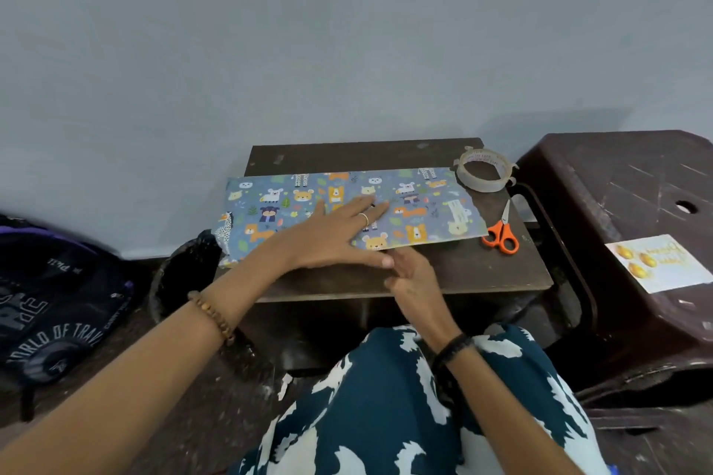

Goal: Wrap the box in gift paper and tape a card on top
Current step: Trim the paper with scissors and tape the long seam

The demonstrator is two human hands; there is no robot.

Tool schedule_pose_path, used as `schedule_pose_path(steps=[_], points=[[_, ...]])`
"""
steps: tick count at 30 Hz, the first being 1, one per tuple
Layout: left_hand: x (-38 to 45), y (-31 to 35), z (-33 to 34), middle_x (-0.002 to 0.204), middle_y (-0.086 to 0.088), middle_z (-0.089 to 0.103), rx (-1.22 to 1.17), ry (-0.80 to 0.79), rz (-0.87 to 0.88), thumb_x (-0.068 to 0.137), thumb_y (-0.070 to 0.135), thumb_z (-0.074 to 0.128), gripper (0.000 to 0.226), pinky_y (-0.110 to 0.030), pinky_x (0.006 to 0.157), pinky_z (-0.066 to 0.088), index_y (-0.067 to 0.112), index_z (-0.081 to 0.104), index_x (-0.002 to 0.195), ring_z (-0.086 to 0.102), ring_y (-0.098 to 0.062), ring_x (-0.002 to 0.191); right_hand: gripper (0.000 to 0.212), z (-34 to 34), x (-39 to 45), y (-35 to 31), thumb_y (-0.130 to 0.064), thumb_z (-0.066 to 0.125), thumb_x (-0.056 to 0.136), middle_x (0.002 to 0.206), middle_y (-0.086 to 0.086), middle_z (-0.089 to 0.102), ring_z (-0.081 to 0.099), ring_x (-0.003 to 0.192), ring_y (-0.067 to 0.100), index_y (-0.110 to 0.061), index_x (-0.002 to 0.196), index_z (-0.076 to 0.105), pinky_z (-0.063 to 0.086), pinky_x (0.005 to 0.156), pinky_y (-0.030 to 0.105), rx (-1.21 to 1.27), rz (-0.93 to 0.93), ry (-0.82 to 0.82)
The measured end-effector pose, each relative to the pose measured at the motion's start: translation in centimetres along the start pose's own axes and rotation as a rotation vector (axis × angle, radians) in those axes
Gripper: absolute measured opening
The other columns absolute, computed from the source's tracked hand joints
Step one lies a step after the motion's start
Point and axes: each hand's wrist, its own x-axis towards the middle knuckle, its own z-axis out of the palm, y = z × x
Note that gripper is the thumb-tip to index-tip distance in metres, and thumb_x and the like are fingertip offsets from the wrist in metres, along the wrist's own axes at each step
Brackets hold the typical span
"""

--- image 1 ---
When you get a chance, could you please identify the small brown wooden table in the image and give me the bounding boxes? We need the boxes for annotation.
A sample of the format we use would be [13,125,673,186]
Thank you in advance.
[214,137,556,304]

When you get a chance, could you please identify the brown plastic stool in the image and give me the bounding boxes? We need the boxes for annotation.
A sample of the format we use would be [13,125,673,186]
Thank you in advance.
[509,129,713,398]

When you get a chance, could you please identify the black cord bracelet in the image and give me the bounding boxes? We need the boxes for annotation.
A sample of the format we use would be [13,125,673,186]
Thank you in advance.
[432,332,475,371]

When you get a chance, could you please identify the person's left hand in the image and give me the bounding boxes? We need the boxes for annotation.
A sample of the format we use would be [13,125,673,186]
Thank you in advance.
[273,194,395,273]

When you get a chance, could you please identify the person's right hand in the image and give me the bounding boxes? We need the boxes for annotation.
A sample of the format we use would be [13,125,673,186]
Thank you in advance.
[382,245,464,353]

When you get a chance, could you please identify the person's left forearm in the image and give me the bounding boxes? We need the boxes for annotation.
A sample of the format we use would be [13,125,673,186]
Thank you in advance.
[0,243,290,475]

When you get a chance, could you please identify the teal white patterned trousers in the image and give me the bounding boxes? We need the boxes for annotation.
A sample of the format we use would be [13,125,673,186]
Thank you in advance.
[228,323,611,475]

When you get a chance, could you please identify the brown beaded bracelet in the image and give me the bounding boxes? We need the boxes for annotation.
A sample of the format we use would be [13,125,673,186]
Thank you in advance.
[186,290,237,347]

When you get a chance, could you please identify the white card with gold stickers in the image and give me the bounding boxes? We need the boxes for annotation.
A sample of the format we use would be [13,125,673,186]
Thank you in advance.
[605,234,713,295]

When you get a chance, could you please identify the clear tape roll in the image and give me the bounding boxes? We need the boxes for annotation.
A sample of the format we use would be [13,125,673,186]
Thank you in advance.
[452,145,519,194]

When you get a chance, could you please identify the black trash bin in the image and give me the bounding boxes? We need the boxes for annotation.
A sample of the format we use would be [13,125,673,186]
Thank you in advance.
[147,229,225,325]

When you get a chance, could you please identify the person's right forearm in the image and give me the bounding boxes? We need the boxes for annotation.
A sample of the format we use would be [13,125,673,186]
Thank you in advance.
[434,335,586,475]

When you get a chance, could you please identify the black purple backpack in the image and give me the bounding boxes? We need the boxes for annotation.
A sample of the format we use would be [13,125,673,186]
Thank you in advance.
[0,212,136,423]

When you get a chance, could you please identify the orange handled scissors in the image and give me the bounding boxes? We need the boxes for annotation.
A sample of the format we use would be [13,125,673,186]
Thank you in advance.
[481,198,521,256]

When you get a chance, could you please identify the blue animal-print wrapping paper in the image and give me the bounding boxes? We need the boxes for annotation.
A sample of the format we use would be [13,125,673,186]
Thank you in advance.
[213,166,490,269]

